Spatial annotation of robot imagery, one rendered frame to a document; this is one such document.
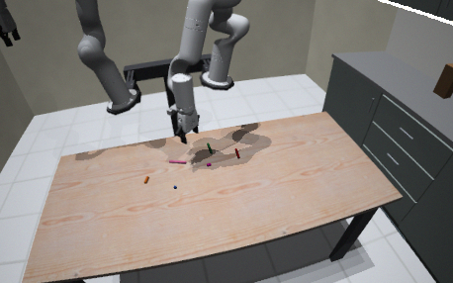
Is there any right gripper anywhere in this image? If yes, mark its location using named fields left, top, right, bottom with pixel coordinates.
left=0, top=8, right=21, bottom=47

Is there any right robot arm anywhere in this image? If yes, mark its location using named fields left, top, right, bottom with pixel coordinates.
left=75, top=0, right=137, bottom=111

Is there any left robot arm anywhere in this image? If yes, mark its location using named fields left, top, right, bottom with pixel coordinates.
left=166, top=0, right=249, bottom=116

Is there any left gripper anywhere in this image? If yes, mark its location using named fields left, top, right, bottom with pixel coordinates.
left=175, top=108, right=200, bottom=144

